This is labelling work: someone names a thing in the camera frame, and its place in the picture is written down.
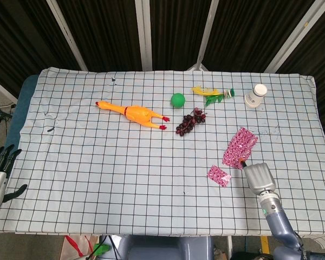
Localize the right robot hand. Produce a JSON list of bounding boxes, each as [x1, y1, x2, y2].
[[239, 157, 277, 196]]

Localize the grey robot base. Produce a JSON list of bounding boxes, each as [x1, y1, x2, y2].
[[116, 234, 215, 260]]

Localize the blue table pad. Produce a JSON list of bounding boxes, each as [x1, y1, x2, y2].
[[4, 74, 40, 155]]

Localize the white plastic bottle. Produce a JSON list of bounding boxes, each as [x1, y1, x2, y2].
[[243, 83, 268, 109]]

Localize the dark purple grape bunch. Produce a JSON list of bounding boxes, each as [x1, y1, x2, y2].
[[175, 107, 207, 137]]

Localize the yellow green feather shuttlecock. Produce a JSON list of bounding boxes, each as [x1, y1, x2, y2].
[[192, 86, 236, 108]]

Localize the red white bag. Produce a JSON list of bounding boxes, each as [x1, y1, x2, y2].
[[60, 235, 99, 260]]

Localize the green ball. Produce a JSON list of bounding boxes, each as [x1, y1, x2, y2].
[[170, 93, 186, 109]]

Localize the white checked tablecloth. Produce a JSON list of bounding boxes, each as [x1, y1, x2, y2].
[[0, 67, 325, 236]]

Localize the green plastic object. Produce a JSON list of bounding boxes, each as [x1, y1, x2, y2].
[[93, 243, 111, 257]]

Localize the yellow rubber chicken toy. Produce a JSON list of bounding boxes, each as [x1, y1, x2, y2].
[[95, 100, 171, 131]]

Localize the white partition frame post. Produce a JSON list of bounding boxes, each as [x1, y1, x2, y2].
[[46, 0, 88, 72], [188, 0, 220, 72], [0, 75, 18, 106], [264, 0, 325, 73], [134, 0, 153, 72]]

